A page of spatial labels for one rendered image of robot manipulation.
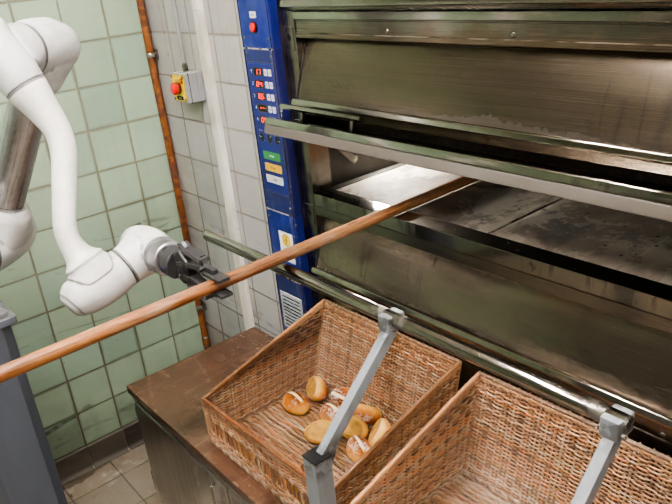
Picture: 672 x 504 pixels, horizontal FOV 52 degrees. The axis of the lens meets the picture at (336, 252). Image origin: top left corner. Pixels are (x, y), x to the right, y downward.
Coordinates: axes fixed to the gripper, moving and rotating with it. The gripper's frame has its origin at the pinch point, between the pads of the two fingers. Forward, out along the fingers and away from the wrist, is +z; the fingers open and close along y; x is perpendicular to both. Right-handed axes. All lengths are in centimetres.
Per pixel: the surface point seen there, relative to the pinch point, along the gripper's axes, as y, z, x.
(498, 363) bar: 2, 63, -16
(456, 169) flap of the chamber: -22, 35, -39
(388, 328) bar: 4.3, 37.1, -15.3
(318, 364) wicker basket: 55, -28, -45
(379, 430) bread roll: 54, 10, -35
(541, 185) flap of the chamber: -22, 55, -39
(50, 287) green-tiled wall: 40, -125, 1
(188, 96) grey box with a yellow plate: -24, -89, -49
